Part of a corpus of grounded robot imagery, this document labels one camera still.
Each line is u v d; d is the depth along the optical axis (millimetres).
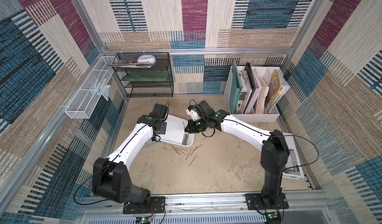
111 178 415
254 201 733
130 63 919
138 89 1188
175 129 923
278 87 893
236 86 828
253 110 1001
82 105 912
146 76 994
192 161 886
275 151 473
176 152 915
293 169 804
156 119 589
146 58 893
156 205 730
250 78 904
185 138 961
